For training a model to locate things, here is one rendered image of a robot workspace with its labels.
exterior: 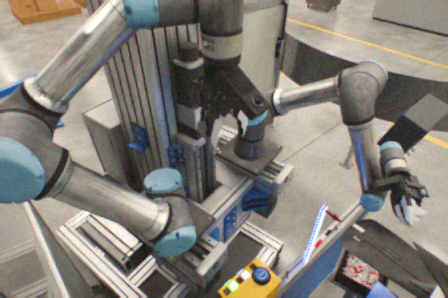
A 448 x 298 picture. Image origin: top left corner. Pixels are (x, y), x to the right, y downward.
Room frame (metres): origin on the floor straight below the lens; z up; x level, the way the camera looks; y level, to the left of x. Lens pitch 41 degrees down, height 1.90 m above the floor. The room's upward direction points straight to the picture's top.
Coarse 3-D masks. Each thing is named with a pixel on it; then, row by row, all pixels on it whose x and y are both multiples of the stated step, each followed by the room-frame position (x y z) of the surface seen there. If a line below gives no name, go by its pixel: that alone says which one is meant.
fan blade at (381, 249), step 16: (352, 224) 0.50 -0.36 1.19; (368, 224) 0.51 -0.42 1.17; (352, 240) 0.43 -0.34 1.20; (368, 240) 0.44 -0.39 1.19; (384, 240) 0.44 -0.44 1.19; (400, 240) 0.45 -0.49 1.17; (368, 256) 0.39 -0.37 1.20; (384, 256) 0.39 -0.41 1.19; (400, 256) 0.39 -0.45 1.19; (416, 256) 0.40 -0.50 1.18; (384, 272) 0.35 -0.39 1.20; (400, 272) 0.35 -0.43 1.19; (416, 272) 0.35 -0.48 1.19; (416, 288) 0.31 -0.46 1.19; (432, 288) 0.31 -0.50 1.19
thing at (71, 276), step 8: (32, 208) 0.77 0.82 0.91; (40, 224) 0.70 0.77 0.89; (48, 232) 0.75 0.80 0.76; (48, 240) 0.63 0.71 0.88; (56, 248) 0.67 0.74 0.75; (56, 256) 0.58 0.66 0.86; (64, 256) 0.74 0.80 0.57; (64, 264) 0.62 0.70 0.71; (64, 272) 0.52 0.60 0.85; (72, 272) 0.65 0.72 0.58; (72, 280) 0.55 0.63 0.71; (80, 280) 0.70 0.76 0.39; (72, 288) 0.47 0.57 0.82; (80, 288) 0.58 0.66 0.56; (88, 288) 0.76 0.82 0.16; (72, 296) 0.41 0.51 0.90; (80, 296) 0.50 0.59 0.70; (88, 296) 0.62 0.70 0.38
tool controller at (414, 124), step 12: (432, 96) 1.11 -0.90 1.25; (420, 108) 1.02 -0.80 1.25; (432, 108) 1.03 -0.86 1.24; (444, 108) 1.04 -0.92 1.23; (408, 120) 0.94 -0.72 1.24; (420, 120) 0.94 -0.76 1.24; (432, 120) 0.95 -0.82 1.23; (396, 132) 0.96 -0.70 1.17; (408, 132) 0.93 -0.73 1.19; (420, 132) 0.90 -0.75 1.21; (408, 144) 0.91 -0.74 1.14
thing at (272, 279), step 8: (256, 264) 0.44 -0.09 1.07; (240, 272) 0.41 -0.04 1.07; (248, 272) 0.41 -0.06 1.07; (272, 272) 0.41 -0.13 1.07; (232, 280) 0.39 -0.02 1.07; (248, 280) 0.39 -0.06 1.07; (256, 280) 0.39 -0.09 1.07; (272, 280) 0.39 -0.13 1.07; (280, 280) 0.39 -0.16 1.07; (224, 288) 0.36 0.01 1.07; (240, 288) 0.36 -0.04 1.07; (248, 288) 0.36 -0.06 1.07; (256, 288) 0.36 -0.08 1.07; (264, 288) 0.36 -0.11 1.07; (272, 288) 0.36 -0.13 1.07; (224, 296) 0.34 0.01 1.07; (232, 296) 0.34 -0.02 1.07; (240, 296) 0.34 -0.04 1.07; (248, 296) 0.34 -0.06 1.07; (256, 296) 0.34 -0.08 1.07; (264, 296) 0.34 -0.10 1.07; (272, 296) 0.36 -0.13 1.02
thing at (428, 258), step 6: (420, 246) 0.29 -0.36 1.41; (420, 252) 0.27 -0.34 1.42; (426, 252) 0.28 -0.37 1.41; (426, 258) 0.26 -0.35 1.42; (432, 258) 0.27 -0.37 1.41; (426, 264) 0.25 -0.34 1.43; (432, 264) 0.25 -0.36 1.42; (438, 264) 0.26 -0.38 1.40; (444, 264) 0.27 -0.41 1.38; (432, 270) 0.24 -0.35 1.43; (438, 270) 0.25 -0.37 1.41; (444, 270) 0.25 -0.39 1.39; (438, 276) 0.23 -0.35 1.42; (444, 276) 0.24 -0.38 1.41; (438, 282) 0.22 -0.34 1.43; (444, 282) 0.22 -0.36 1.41; (444, 288) 0.21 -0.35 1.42; (444, 294) 0.20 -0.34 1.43
